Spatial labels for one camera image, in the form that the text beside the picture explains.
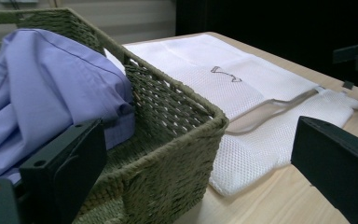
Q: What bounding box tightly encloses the white mesh laundry bag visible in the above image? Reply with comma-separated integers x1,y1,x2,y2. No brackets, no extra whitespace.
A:
103,33,358,198

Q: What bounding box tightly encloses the purple garment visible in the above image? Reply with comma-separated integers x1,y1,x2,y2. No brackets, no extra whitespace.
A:
0,28,137,185

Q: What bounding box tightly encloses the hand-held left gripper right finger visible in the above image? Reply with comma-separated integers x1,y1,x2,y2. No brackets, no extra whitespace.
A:
290,115,358,224

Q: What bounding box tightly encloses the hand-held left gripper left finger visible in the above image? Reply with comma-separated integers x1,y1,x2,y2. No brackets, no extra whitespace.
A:
19,118,108,224

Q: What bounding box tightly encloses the green woven basket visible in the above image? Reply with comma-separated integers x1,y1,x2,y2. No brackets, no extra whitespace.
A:
0,7,230,224

